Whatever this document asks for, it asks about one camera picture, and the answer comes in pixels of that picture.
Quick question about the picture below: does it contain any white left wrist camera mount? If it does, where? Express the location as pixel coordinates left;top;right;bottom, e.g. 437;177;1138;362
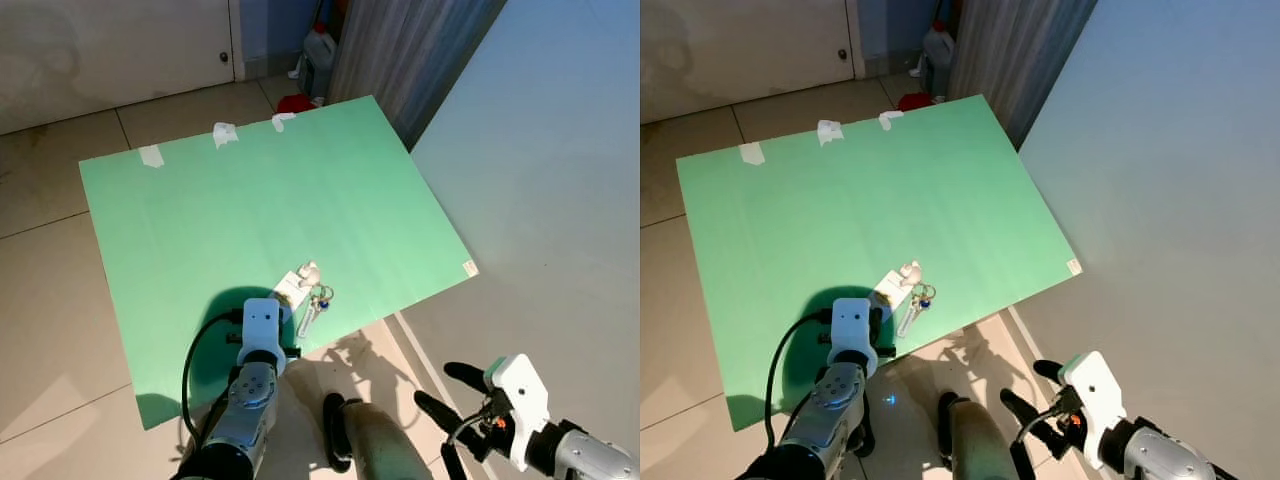
240;297;288;367
829;297;880;369

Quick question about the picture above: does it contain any robot leg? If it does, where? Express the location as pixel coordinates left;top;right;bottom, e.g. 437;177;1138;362
937;392;1023;480
322;392;433;480

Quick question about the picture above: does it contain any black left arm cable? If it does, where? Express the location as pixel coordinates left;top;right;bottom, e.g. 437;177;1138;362
764;308;835;451
179;308;246;446

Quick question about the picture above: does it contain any grey curtain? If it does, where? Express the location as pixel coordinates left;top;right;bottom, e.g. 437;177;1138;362
328;0;508;149
948;0;1099;149

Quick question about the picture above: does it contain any key bunch with white tag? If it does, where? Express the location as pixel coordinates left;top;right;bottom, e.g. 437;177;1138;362
872;260;938;339
270;260;337;339

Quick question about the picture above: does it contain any green floor sheet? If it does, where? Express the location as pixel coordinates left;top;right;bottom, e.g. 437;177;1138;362
676;94;1084;433
78;95;479;431

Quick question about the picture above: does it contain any white door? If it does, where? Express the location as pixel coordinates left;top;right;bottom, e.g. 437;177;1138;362
640;0;857;126
0;0;237;136

